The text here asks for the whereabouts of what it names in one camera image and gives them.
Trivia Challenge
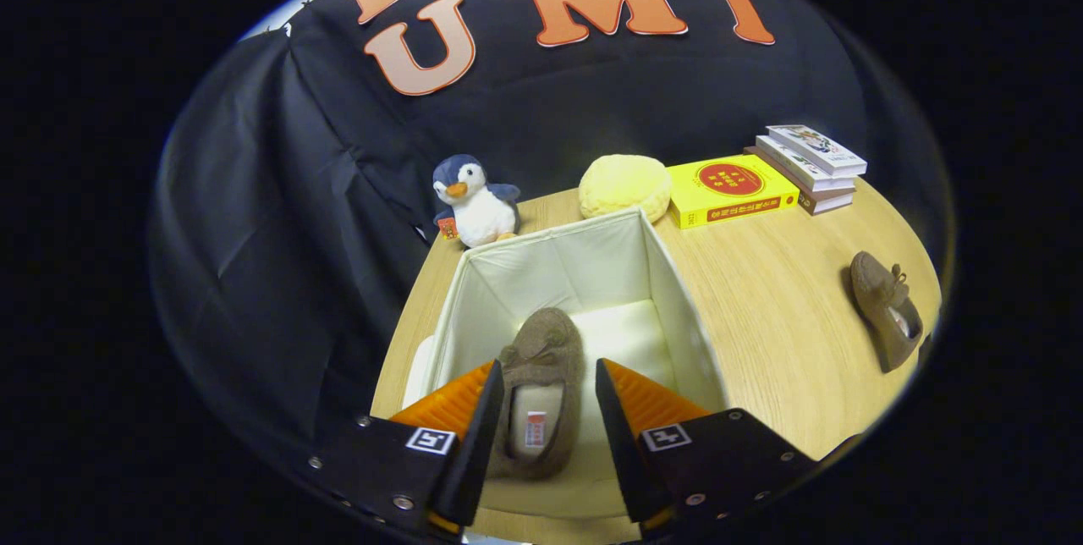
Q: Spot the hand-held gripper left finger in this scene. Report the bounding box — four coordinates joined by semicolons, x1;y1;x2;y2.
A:
305;359;506;539

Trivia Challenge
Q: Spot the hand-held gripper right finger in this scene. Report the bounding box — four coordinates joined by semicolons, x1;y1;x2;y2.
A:
595;358;820;539

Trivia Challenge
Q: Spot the brown suede shoe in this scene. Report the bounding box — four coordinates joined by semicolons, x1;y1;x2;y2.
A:
849;251;925;373
489;306;586;480

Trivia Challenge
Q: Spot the beige fabric storage box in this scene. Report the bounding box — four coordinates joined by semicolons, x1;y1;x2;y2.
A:
402;206;728;520

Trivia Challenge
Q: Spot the penguin plush toy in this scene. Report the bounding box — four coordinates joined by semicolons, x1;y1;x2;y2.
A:
432;154;522;248

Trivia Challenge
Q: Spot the yellow round plush cushion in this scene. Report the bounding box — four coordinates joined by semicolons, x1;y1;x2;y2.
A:
579;154;673;223

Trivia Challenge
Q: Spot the yellow book with red circle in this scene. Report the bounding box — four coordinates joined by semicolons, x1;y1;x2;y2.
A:
667;154;800;230

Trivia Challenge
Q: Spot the black backdrop cloth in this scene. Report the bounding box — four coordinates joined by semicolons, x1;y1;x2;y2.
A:
152;0;953;461

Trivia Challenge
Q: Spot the brown cover book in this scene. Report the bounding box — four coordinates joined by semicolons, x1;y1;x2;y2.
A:
745;146;855;216

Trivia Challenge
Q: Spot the white illustrated cover book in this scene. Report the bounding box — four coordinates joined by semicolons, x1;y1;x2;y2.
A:
766;124;868;178

